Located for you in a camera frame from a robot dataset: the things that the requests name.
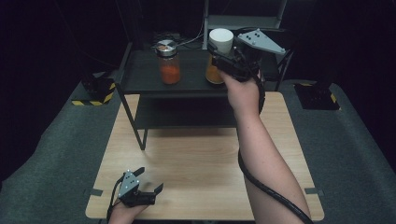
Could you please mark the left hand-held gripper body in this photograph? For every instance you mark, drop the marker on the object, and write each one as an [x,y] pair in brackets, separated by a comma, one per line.
[128,185]

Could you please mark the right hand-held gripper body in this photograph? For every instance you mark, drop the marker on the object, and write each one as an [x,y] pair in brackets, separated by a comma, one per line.
[260,40]

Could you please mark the white lid spice jar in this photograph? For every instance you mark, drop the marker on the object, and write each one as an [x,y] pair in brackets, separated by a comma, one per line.
[221,39]

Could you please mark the black metal shelf rack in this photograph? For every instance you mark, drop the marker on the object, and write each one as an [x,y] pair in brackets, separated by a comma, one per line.
[193,87]

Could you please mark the metal lid spice jar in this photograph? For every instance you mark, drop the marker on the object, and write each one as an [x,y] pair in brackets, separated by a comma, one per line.
[169,67]

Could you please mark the person's left hand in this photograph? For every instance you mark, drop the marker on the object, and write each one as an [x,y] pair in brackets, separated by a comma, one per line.
[124,215]

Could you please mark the person's right hand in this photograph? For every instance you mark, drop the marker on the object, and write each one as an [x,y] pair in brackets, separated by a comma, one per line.
[244,95]

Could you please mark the gray metal stand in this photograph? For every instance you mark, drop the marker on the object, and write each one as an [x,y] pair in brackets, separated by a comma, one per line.
[243,21]

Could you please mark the black yellow striped base block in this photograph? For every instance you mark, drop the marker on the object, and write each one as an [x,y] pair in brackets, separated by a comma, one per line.
[316,97]
[95,88]

